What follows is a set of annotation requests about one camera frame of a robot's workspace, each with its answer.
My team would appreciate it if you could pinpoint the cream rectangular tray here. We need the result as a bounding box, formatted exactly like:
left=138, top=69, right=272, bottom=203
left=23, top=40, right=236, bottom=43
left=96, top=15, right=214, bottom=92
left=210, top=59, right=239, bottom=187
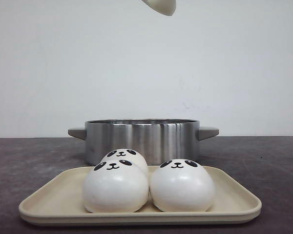
left=19, top=166, right=262, bottom=226

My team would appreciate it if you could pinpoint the panda bun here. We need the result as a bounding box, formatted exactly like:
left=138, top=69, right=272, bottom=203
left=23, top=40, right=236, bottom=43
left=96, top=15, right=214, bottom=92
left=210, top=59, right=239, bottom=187
left=101, top=148, right=148, bottom=175
left=149, top=159, right=216, bottom=212
left=83, top=159, right=149, bottom=213
left=142, top=0, right=176, bottom=16

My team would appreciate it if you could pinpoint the stainless steel steamer pot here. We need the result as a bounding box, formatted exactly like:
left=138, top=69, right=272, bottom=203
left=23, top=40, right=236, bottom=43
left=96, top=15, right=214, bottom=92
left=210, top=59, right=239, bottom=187
left=68, top=119, right=219, bottom=165

